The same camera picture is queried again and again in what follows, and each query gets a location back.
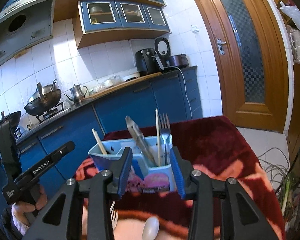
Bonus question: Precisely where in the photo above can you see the silver metal fork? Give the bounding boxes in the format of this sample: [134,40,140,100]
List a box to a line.
[159,113,171,165]

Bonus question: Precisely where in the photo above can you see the person's left hand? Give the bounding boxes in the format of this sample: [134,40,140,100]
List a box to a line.
[12,185,47,231]

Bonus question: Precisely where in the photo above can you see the silver fork on blanket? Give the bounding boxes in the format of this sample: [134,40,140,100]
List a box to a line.
[110,202,119,230]

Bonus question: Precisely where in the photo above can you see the blue white utensil holder box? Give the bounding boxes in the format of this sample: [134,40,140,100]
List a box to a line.
[88,139,176,193]

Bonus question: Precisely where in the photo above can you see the red pink floral blanket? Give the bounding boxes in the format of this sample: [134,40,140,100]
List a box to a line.
[73,115,287,240]

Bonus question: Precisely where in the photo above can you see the bamboo chopstick diagonal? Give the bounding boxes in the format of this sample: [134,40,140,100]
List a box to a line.
[92,129,107,155]

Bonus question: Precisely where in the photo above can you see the cream plastic spoon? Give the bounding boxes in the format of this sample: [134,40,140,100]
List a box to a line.
[142,216,160,240]

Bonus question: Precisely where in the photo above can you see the dark frying pan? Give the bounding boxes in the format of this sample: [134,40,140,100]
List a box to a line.
[0,110,22,138]

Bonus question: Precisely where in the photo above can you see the gas stove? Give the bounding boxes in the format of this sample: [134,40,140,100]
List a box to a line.
[15,102,70,139]

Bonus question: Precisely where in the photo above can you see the black wok on stove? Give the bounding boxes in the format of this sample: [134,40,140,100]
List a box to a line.
[24,79,61,116]

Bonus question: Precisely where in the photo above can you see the steel kettle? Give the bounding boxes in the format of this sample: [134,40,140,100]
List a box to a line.
[64,85,88,104]

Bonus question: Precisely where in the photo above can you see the dark slow cooker pot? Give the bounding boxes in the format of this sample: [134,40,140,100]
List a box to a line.
[166,54,189,68]

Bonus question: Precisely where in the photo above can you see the black air fryer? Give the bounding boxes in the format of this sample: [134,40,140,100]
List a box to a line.
[135,48,164,76]

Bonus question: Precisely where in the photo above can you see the wooden door with glass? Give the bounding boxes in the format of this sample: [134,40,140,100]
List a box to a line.
[195,0,288,133]

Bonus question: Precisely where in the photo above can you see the grey range hood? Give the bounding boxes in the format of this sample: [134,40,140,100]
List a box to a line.
[0,0,55,66]

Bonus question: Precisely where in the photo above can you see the white plastic bag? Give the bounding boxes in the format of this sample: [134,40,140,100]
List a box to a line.
[279,1,300,30]

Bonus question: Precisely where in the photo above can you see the grey cables on floor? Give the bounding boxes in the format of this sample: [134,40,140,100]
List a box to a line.
[257,147,294,193]

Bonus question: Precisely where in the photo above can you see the white power cable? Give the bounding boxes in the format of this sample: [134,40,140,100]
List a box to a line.
[164,65,193,120]

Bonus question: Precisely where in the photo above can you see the blue wall cabinets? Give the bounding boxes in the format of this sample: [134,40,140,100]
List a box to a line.
[3,0,170,48]

